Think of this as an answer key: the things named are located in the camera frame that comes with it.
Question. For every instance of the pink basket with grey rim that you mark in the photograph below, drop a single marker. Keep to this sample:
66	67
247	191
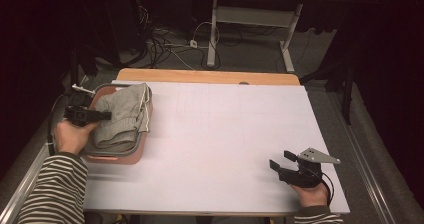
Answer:
133	155

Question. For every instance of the person's left hand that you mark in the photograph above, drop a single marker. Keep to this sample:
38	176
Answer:
70	137

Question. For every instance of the light wooden table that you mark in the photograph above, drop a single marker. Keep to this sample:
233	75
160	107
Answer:
200	75

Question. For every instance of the black metal stand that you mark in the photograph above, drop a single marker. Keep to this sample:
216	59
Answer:
74	67
348	94

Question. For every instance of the white-legged wooden desk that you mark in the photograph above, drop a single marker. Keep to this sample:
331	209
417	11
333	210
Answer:
253	16

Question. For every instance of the white power adapter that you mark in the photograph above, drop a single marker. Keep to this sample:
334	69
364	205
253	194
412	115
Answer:
193	44

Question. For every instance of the metal floor rail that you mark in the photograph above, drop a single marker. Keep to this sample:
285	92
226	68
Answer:
363	164
20	190

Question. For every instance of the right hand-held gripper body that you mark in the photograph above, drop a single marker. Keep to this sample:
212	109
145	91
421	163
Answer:
306	177

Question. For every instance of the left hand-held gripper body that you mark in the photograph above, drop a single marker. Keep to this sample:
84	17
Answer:
80	114

